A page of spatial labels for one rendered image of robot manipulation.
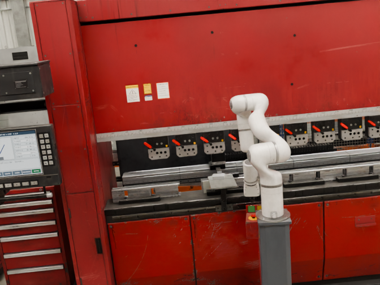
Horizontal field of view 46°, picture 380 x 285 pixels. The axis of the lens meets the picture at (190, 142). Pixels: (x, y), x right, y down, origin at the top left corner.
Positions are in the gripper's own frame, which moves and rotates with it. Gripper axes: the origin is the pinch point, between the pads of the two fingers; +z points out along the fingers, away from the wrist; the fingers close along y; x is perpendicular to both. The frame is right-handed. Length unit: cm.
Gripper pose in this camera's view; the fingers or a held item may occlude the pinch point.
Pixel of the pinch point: (252, 199)
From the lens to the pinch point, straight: 298.9
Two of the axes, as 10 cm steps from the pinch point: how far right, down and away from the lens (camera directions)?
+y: 9.8, -0.5, -1.7
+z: 1.4, 8.2, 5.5
